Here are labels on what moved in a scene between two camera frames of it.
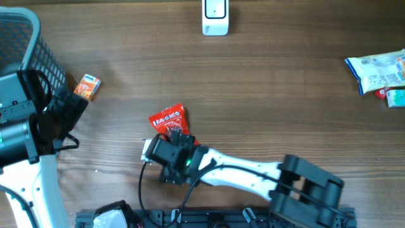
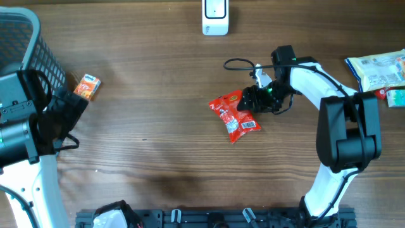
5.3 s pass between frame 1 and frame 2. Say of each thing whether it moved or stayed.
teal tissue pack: stayed
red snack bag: moved
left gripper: stayed
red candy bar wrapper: stayed
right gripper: moved
